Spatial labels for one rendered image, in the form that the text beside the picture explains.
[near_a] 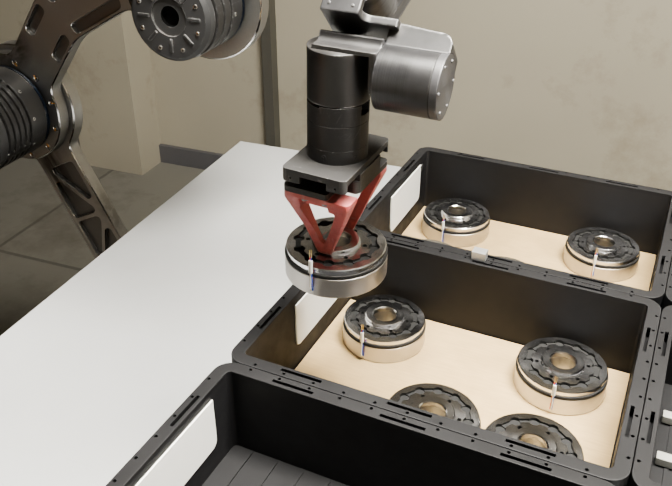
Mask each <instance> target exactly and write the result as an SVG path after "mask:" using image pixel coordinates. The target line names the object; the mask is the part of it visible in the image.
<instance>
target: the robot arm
mask: <svg viewBox="0 0 672 486"><path fill-rule="evenodd" d="M410 1H411V0H322V3H321V6H320V10H321V11H322V13H323V15H324V16H325V18H326V20H327V22H328V23H329V25H330V27H331V29H332V30H333V31H330V30H323V29H321V30H320V31H319V36H317V37H314V38H312V39H310V40H309V41H308V42H307V145H306V146H305V147H304V148H303V149H301V150H300V151H299V152H298V153H297V154H295V155H294V156H293V157H292V158H291V159H289V160H288V161H287V162H286V163H285V164H283V179H284V180H285V182H284V196H285V198H286V199H287V200H288V202H289V203H290V205H291V206H292V208H293V209H294V211H295V212H296V213H297V215H298V216H299V218H300V219H301V221H302V222H303V224H304V225H305V227H306V229H307V231H308V233H309V235H310V237H311V239H312V241H313V243H314V245H315V247H316V249H317V251H318V252H320V253H323V254H327V255H331V254H332V253H333V251H334V249H335V247H336V245H337V243H338V241H339V239H340V237H341V235H342V232H343V230H344V228H345V227H347V228H350V229H352V230H353V229H354V228H355V226H356V224H357V222H358V220H359V218H360V217H361V215H362V213H363V211H364V209H365V207H366V206H367V204H368V202H369V200H370V199H371V197H372V195H373V193H374V192H375V190H376V188H377V187H378V185H379V183H380V181H381V180H382V178H383V176H384V175H385V173H386V171H387V159H386V158H383V157H381V155H380V153H381V152H382V151H384V152H388V141H389V139H388V138H387V137H383V136H378V135H374V134H369V113H370V97H371V102H372V106H373V107H374V109H376V110H381V111H387V112H393V113H398V114H404V115H409V116H415V117H420V118H426V119H431V120H437V121H441V120H442V119H443V117H444V116H445V114H446V111H447V109H448V106H449V103H450V99H451V95H452V91H453V85H454V78H455V70H456V67H457V63H458V60H457V56H456V52H455V49H454V45H453V42H452V39H451V37H450V36H449V35H448V34H446V33H442V32H437V31H433V30H428V29H424V28H419V27H415V26H410V25H407V24H402V23H401V22H400V20H399V18H400V17H401V15H402V14H403V12H404V10H405V9H406V7H407V6H408V4H409V2H410ZM347 192H348V193H352V194H359V193H361V194H360V196H359V198H358V200H357V198H356V197H352V196H348V195H345V194H347ZM309 204H313V205H316V206H320V207H324V208H328V212H329V213H331V214H333V215H334V216H335V218H334V221H333V224H332V227H331V230H330V232H329V235H328V237H327V240H324V239H323V237H322V234H321V232H320V229H319V227H318V224H317V222H316V220H315V217H314V215H313V212H312V210H311V207H310V205H309Z"/></svg>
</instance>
